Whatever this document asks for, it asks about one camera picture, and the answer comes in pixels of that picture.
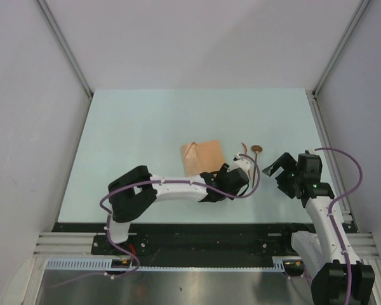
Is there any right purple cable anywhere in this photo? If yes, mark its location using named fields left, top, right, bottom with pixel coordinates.
left=285, top=147, right=364, bottom=305

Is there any slotted cable duct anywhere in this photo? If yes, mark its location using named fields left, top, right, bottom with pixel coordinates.
left=46, top=255, right=305, bottom=274

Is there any right aluminium frame post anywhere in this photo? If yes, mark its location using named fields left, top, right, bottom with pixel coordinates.
left=312, top=0, right=372, bottom=96

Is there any aluminium frame post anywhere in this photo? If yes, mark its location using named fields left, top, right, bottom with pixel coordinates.
left=312, top=0, right=372, bottom=96
left=34, top=0, right=95, bottom=98

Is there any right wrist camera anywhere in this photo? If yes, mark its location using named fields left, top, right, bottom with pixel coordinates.
left=305, top=149, right=318, bottom=155

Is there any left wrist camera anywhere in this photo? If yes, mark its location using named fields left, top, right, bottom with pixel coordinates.
left=231, top=153, right=251, bottom=173

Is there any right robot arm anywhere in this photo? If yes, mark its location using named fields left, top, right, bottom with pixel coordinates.
left=263, top=151, right=375, bottom=304

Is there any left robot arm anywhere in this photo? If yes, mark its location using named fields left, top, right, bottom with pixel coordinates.
left=105, top=159, right=251, bottom=254

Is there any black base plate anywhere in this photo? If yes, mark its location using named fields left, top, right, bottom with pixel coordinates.
left=52, top=222, right=315, bottom=268

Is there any aluminium front rail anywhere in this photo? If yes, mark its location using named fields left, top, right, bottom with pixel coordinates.
left=33, top=233, right=379, bottom=259

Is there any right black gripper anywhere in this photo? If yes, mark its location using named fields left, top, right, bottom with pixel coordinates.
left=262, top=152, right=302, bottom=198

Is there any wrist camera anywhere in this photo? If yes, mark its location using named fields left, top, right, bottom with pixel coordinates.
left=305, top=149, right=318, bottom=155
left=231, top=153, right=251, bottom=173

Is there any left aluminium frame post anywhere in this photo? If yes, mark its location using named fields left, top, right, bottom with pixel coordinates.
left=34, top=0, right=95, bottom=98

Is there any orange fork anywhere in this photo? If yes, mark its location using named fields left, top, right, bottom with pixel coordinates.
left=241, top=142, right=252, bottom=179

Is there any peach cloth napkin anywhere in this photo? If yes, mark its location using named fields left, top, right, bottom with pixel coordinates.
left=180, top=140, right=225, bottom=177

